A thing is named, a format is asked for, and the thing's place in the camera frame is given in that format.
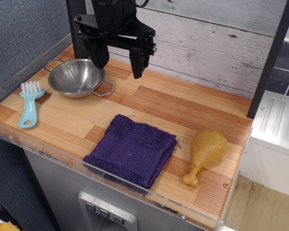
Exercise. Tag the light blue dish brush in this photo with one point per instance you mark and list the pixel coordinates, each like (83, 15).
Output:
(30, 91)

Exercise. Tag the yellow object bottom left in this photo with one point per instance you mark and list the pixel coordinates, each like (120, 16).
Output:
(8, 226)

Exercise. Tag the stainless steel bowl with handles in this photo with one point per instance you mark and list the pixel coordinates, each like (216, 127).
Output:
(76, 78)

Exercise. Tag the dark grey post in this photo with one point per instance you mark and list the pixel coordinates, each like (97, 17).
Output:
(75, 7)
(269, 64)

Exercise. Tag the white toy sink drainboard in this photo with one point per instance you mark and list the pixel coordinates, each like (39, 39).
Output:
(271, 123)

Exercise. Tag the clear acrylic front guard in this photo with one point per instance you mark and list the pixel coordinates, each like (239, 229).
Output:
(169, 205)

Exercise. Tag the dark grey right post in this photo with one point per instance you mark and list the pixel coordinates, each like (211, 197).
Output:
(269, 64)

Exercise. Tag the dark grey left post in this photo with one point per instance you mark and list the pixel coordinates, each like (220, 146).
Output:
(75, 7)

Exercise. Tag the purple folded towel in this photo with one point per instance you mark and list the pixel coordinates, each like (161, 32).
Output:
(132, 151)

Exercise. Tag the grey control panel with buttons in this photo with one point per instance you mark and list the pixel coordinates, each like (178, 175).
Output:
(100, 215)

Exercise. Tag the yellow toy chicken drumstick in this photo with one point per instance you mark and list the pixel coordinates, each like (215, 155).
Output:
(207, 145)

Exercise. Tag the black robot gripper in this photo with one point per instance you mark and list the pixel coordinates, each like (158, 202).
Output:
(114, 23)

